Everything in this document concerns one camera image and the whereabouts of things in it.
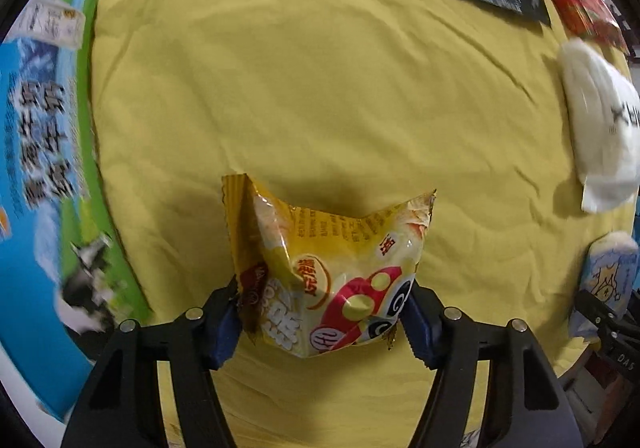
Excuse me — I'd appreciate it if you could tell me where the white soft pouch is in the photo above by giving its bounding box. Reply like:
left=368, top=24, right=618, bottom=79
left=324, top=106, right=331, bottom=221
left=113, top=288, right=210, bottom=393
left=558, top=38, right=639, bottom=214

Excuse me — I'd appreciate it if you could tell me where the yellow snack bag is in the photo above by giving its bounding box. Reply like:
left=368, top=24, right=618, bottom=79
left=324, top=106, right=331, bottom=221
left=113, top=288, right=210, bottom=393
left=222, top=174, right=436, bottom=358

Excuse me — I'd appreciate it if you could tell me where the red snack bag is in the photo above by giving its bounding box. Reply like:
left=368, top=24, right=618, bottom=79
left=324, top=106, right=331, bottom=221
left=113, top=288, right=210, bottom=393
left=552, top=0, right=629, bottom=56

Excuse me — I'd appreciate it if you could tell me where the cardboard box blue print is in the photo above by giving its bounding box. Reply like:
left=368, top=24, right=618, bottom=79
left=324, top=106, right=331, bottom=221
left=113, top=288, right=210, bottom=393
left=1, top=0, right=151, bottom=420

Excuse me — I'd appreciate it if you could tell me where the yellow tablecloth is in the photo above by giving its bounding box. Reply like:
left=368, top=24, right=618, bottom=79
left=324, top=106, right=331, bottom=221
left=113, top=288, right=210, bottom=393
left=78, top=0, right=637, bottom=448

